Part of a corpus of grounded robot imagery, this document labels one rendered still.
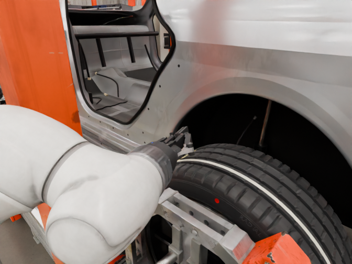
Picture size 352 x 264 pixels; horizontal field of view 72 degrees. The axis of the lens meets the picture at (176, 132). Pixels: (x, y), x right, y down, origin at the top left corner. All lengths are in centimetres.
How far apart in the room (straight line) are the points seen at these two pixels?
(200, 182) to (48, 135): 37
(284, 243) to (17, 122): 47
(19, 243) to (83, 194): 204
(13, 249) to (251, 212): 198
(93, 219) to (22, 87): 56
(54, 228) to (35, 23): 59
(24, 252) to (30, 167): 191
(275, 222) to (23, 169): 47
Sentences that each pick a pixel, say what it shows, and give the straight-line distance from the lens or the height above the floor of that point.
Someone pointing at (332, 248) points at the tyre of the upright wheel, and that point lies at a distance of 69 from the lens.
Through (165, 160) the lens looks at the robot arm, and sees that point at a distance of 41.
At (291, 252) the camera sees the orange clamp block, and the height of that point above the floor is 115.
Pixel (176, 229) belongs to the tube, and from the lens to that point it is 60.
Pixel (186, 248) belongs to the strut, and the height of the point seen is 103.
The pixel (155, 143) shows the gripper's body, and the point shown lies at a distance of 45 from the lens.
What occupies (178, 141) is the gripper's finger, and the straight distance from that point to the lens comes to 54.
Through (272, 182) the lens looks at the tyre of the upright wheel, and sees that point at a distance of 64.
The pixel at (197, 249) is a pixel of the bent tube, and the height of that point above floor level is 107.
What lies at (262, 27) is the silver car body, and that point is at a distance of 76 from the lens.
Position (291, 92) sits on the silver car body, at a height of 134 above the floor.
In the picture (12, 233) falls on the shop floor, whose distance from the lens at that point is 244.
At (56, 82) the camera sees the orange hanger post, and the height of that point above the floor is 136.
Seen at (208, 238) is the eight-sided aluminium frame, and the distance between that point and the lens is 55.
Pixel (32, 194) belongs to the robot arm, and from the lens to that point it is 37.
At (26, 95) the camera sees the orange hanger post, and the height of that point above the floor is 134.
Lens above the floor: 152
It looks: 24 degrees down
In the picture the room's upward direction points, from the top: straight up
